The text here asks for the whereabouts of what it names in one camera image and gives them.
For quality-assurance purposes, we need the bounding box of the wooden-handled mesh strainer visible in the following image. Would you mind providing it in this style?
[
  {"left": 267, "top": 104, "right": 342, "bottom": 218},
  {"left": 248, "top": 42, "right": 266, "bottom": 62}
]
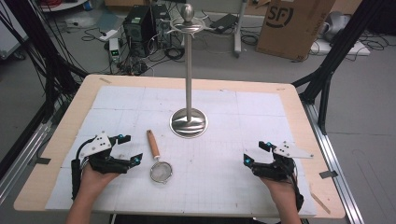
[{"left": 146, "top": 129, "right": 173, "bottom": 185}]

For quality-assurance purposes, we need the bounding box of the steel utensil stand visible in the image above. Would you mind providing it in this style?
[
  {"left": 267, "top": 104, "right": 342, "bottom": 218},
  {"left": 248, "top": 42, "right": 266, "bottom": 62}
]
[{"left": 160, "top": 3, "right": 208, "bottom": 139}]

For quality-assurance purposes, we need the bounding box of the black metal frame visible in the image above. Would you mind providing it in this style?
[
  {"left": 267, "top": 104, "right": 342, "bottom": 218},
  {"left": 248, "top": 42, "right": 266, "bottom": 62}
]
[
  {"left": 291, "top": 0, "right": 387, "bottom": 135},
  {"left": 0, "top": 0, "right": 89, "bottom": 124}
]

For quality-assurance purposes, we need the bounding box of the white stand pole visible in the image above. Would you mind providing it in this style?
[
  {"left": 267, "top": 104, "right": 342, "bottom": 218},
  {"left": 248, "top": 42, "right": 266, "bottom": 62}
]
[{"left": 233, "top": 0, "right": 248, "bottom": 59}]

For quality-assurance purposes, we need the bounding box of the grey rounded device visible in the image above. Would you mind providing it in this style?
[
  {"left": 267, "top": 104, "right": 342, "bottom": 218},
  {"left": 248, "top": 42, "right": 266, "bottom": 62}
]
[{"left": 320, "top": 11, "right": 351, "bottom": 41}]

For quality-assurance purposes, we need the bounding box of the thin wooden stick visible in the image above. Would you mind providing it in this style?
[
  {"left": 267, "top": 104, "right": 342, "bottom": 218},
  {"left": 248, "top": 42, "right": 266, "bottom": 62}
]
[{"left": 309, "top": 190, "right": 332, "bottom": 215}]

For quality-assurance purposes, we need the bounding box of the coiled black cable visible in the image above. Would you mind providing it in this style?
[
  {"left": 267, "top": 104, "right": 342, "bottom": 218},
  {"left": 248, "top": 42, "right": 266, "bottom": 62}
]
[{"left": 163, "top": 46, "right": 185, "bottom": 61}]

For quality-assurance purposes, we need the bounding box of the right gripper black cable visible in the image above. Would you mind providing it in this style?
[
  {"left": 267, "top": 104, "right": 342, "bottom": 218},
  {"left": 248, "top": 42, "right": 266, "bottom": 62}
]
[{"left": 289, "top": 160, "right": 304, "bottom": 213}]

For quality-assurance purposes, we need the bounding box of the flat black device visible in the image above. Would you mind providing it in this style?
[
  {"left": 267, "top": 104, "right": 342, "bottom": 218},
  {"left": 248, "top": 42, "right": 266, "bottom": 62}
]
[{"left": 209, "top": 13, "right": 239, "bottom": 34}]

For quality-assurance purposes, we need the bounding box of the brown cardboard box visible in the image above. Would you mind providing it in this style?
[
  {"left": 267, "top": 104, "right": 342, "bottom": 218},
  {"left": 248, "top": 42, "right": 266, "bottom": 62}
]
[{"left": 255, "top": 0, "right": 337, "bottom": 62}]

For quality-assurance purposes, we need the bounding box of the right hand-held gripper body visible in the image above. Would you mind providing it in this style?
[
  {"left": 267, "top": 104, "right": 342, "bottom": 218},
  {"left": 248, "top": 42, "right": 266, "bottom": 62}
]
[{"left": 251, "top": 140, "right": 315, "bottom": 182}]

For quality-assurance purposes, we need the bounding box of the white box with green light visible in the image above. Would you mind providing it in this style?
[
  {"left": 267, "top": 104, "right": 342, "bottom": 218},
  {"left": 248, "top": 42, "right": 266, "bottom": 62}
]
[{"left": 108, "top": 37, "right": 121, "bottom": 63}]

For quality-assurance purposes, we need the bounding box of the white grid mat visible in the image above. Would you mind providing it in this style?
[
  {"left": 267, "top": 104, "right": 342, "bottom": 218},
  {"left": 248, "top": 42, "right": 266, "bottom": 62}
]
[{"left": 45, "top": 85, "right": 318, "bottom": 217}]

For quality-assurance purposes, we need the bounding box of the aluminium rail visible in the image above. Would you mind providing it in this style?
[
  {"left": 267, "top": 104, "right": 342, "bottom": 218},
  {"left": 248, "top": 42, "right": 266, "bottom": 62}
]
[
  {"left": 0, "top": 105, "right": 64, "bottom": 203},
  {"left": 303, "top": 101, "right": 365, "bottom": 224}
]

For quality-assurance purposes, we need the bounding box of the slim black computer tower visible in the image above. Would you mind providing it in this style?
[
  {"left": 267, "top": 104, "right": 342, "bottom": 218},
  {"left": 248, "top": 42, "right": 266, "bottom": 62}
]
[{"left": 151, "top": 3, "right": 173, "bottom": 49}]

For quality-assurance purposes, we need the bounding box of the white flat platform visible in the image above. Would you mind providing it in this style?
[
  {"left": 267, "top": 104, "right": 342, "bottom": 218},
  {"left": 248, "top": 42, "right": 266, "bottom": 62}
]
[{"left": 310, "top": 39, "right": 372, "bottom": 57}]

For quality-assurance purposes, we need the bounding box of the person's left hand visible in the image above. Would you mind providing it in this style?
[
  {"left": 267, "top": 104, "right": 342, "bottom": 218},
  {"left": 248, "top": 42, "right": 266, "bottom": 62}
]
[{"left": 79, "top": 164, "right": 120, "bottom": 195}]

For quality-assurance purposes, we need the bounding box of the person's right hand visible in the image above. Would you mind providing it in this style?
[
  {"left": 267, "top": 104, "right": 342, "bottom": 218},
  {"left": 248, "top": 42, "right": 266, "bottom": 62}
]
[{"left": 260, "top": 176, "right": 298, "bottom": 200}]

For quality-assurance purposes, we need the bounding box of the white power strip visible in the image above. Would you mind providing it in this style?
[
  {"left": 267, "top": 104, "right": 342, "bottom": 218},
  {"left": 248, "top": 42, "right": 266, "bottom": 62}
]
[{"left": 98, "top": 28, "right": 120, "bottom": 42}]

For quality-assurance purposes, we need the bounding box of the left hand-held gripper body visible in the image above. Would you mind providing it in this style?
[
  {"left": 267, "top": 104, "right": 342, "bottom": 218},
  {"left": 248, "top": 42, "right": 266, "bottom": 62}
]
[{"left": 78, "top": 131, "right": 132, "bottom": 175}]

